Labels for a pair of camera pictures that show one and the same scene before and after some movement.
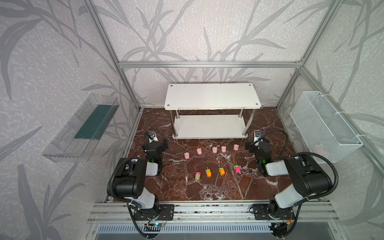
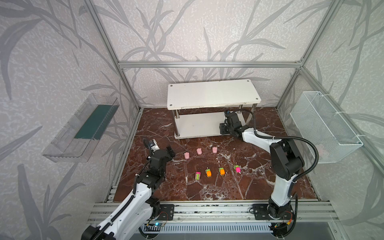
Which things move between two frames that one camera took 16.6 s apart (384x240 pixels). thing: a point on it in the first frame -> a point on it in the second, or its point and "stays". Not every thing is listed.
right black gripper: x=261 y=144 -> x=229 y=124
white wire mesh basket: x=321 y=130 stays
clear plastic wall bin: x=80 y=137 stays
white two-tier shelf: x=241 y=96 stays
